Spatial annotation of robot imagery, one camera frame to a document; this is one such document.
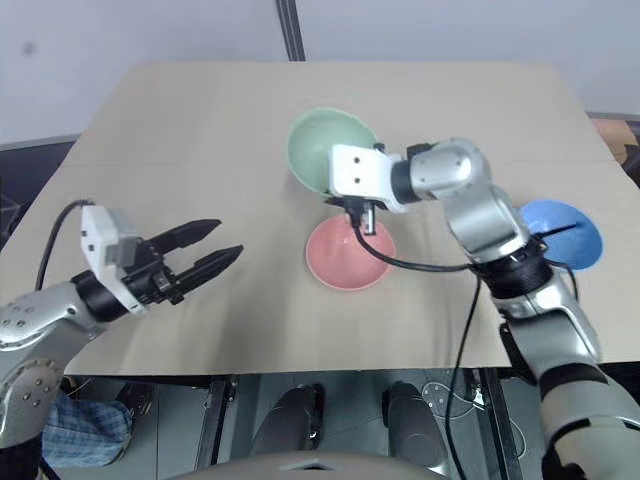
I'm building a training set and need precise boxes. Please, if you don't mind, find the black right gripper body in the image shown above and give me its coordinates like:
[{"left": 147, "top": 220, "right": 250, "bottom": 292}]
[{"left": 343, "top": 195, "right": 381, "bottom": 236}]

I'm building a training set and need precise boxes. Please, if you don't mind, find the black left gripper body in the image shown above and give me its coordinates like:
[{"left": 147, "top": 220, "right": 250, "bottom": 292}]
[{"left": 122, "top": 238, "right": 187, "bottom": 307}]

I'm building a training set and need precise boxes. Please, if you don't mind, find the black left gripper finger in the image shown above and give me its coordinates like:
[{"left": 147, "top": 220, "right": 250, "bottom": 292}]
[
  {"left": 174, "top": 244, "right": 245, "bottom": 296},
  {"left": 149, "top": 218, "right": 223, "bottom": 257}
]

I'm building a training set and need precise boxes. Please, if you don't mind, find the green bowl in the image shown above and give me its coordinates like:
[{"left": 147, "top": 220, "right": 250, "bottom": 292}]
[{"left": 286, "top": 106, "right": 379, "bottom": 198}]

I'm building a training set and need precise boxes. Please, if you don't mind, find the pink bowl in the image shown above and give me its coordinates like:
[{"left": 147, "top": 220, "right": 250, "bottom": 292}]
[{"left": 305, "top": 214, "right": 397, "bottom": 292}]

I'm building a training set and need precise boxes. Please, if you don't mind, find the blue bowl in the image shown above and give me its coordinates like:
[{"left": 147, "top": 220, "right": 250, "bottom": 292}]
[{"left": 518, "top": 199, "right": 605, "bottom": 272}]

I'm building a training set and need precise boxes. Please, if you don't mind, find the metal table leg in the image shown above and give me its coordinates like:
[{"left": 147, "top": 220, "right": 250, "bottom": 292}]
[
  {"left": 196, "top": 373, "right": 240, "bottom": 467},
  {"left": 471, "top": 368, "right": 525, "bottom": 480}
]

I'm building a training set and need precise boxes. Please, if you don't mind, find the blue checkered cloth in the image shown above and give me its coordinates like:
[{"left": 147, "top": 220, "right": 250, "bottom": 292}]
[{"left": 42, "top": 391, "right": 134, "bottom": 469}]

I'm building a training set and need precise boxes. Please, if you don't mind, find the dark rounded shape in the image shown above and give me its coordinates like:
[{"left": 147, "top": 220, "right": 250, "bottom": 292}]
[
  {"left": 260, "top": 383, "right": 325, "bottom": 457},
  {"left": 381, "top": 381, "right": 447, "bottom": 467}
]

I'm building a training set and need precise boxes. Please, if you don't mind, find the silver robot torso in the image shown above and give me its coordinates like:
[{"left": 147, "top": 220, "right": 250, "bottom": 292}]
[{"left": 167, "top": 451, "right": 454, "bottom": 480}]

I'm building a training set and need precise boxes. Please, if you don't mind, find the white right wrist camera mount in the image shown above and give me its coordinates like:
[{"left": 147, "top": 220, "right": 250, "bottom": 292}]
[{"left": 327, "top": 143, "right": 407, "bottom": 214}]

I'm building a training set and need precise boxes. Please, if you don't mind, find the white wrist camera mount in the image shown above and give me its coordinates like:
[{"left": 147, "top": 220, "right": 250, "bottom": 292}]
[
  {"left": 81, "top": 204, "right": 151, "bottom": 316},
  {"left": 327, "top": 143, "right": 407, "bottom": 214}
]

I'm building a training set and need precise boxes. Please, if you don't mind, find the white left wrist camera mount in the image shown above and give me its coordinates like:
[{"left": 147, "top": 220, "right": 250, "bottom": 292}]
[{"left": 81, "top": 204, "right": 151, "bottom": 316}]

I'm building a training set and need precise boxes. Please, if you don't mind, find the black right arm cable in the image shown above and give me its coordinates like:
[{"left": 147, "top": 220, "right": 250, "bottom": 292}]
[{"left": 349, "top": 217, "right": 485, "bottom": 480}]

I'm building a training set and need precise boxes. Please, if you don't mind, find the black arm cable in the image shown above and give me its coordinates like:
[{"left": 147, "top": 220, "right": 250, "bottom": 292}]
[
  {"left": 35, "top": 199, "right": 97, "bottom": 294},
  {"left": 349, "top": 217, "right": 485, "bottom": 480}
]

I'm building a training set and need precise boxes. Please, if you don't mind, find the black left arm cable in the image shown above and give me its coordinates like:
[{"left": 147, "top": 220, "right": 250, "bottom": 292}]
[{"left": 35, "top": 199, "right": 97, "bottom": 294}]

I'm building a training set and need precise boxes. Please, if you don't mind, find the dark vertical wall post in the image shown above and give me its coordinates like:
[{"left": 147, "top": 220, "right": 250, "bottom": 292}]
[{"left": 275, "top": 0, "right": 307, "bottom": 62}]

